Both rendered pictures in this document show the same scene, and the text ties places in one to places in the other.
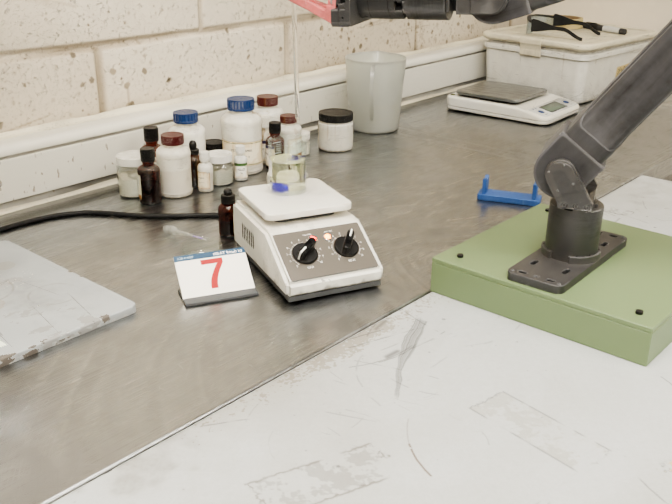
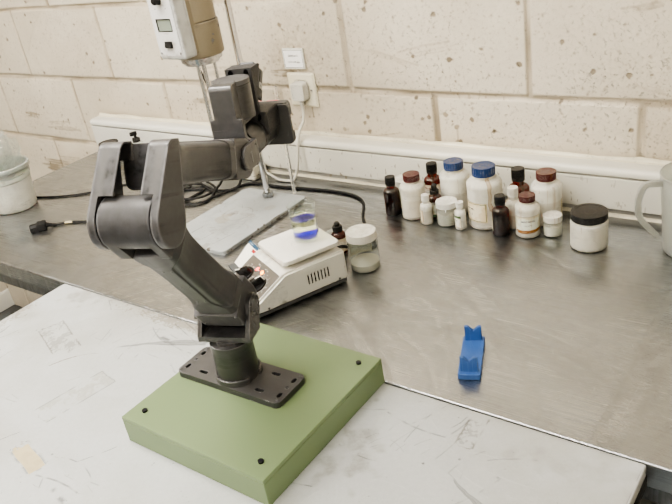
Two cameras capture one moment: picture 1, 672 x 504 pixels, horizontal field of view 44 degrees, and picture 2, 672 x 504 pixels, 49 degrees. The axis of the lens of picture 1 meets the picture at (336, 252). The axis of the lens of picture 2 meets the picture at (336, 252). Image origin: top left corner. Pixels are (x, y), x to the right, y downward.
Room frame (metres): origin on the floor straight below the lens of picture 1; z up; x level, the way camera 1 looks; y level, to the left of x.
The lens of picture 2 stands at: (1.10, -1.19, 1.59)
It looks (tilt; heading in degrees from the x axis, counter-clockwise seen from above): 27 degrees down; 89
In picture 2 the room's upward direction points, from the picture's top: 10 degrees counter-clockwise
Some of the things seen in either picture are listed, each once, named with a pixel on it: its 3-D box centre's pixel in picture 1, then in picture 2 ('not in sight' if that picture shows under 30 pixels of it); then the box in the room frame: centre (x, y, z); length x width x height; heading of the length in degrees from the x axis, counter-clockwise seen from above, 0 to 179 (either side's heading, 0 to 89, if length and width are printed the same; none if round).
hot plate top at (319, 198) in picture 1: (293, 198); (297, 243); (1.05, 0.06, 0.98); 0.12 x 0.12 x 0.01; 25
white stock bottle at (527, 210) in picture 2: (288, 138); (527, 214); (1.50, 0.09, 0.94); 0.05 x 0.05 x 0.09
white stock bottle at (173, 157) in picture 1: (173, 164); (413, 194); (1.30, 0.26, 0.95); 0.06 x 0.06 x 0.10
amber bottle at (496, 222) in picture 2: (275, 145); (500, 214); (1.45, 0.11, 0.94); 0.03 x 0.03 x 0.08
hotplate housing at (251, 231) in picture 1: (301, 235); (289, 268); (1.02, 0.05, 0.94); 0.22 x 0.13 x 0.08; 25
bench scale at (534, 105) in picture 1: (512, 101); not in sight; (1.92, -0.40, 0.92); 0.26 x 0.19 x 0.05; 52
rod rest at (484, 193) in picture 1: (510, 189); (471, 350); (1.29, -0.28, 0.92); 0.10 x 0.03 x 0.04; 71
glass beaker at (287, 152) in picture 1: (289, 163); (304, 220); (1.07, 0.06, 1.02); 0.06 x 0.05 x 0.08; 136
